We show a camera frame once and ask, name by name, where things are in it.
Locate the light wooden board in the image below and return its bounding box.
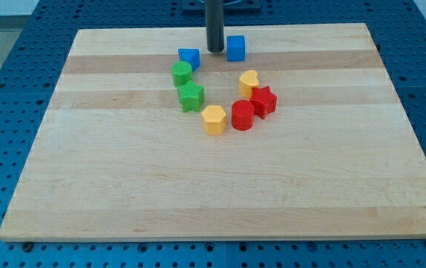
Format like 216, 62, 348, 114
0, 23, 426, 242

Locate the red cylinder block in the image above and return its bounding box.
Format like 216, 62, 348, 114
231, 100, 255, 131

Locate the yellow heart block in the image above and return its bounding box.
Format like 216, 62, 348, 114
238, 70, 259, 99

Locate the blue triangle block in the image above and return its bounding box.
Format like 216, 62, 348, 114
178, 48, 201, 71

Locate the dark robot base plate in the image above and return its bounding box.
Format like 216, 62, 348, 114
179, 0, 261, 13

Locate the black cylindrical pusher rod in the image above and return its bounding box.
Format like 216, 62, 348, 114
204, 0, 224, 53

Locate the yellow hexagon block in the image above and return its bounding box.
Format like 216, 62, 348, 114
201, 105, 226, 135

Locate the blue cube block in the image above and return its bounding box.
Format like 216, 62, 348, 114
226, 35, 246, 62

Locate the red star block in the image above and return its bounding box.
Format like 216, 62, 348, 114
249, 86, 277, 120

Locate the green cylinder block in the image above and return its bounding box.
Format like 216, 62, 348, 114
171, 61, 193, 87

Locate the green star block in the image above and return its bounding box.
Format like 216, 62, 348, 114
177, 80, 205, 112

